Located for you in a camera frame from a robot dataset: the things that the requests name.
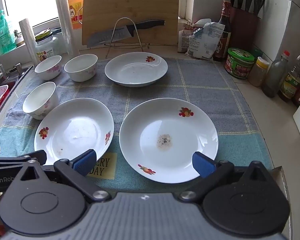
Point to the plastic wrap roll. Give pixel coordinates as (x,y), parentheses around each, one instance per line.
(28,42)
(65,22)

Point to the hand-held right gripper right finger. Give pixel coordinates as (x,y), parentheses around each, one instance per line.
(202,165)

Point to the brown knife block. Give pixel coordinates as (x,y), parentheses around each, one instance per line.
(243,27)

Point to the orange cooking wine jug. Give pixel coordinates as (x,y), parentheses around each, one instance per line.
(75,7)

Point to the black scissors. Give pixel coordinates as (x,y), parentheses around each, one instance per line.
(258,3)

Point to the white printed food bag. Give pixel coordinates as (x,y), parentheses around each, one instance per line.
(202,40)

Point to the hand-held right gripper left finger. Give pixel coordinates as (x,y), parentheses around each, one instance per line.
(86,161)

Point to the black binder clip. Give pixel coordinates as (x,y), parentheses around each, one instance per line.
(188,23)

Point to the bamboo cutting board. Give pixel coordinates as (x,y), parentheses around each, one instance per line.
(130,2)

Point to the white bowl with pink flowers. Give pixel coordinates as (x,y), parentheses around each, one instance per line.
(81,70)
(40,100)
(48,66)

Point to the glass bottle with red cap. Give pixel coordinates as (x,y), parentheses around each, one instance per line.
(275,77)

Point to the green dish soap bottle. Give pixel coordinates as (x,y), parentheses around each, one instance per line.
(2,35)

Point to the grey and blue checked towel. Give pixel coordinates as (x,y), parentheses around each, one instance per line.
(202,92)

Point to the yellow oil bottle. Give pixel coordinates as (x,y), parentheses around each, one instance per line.
(293,80)

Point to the dark soy sauce bottle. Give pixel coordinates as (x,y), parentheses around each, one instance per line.
(223,37)

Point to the yellow lidded spice jar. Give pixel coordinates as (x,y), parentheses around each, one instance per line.
(257,75)

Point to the small potted plant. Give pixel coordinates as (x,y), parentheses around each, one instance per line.
(18,37)

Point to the glass jar with green lid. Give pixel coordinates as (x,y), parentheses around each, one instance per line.
(48,46)

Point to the green lidded sauce jar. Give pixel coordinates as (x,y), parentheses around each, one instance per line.
(238,65)

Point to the steel sink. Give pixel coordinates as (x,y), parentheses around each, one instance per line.
(25,71)

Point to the white bag with clip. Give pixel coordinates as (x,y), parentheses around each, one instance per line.
(183,40)

